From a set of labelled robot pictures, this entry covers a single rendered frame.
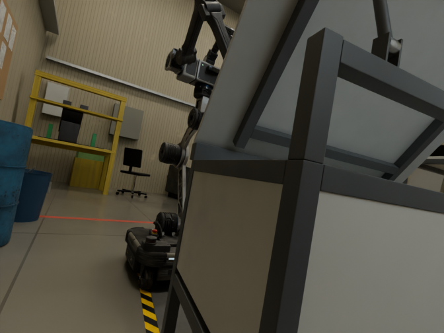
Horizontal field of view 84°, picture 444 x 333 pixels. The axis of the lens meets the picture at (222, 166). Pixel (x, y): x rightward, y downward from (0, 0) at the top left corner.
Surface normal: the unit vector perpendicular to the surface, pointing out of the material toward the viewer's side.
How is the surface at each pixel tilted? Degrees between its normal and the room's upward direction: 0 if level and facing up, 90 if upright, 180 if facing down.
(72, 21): 90
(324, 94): 90
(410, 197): 90
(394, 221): 90
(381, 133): 127
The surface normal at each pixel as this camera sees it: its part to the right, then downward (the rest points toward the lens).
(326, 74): 0.38, 0.03
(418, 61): 0.20, 0.61
